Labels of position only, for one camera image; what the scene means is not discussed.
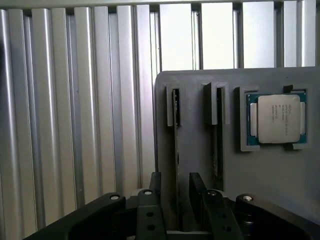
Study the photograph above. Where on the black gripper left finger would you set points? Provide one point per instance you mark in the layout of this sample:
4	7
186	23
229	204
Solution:
105	212

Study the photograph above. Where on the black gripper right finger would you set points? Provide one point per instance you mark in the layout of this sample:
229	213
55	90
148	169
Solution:
225	215

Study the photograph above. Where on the grey parts rack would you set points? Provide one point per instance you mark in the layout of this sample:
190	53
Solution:
250	165

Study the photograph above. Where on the CPU with silver lid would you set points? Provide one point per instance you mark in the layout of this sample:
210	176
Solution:
277	118

